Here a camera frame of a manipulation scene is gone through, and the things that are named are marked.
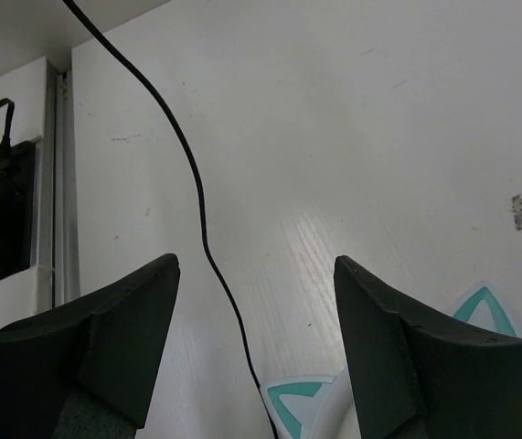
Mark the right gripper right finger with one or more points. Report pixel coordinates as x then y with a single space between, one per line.
416 372

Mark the small brown debris piece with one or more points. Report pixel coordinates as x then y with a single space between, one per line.
516 208

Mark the white teal cat-ear headphones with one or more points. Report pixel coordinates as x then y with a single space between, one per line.
322 406

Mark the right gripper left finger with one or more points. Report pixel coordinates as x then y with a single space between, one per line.
87 369

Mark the aluminium front rail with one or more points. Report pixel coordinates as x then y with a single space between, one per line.
60 138

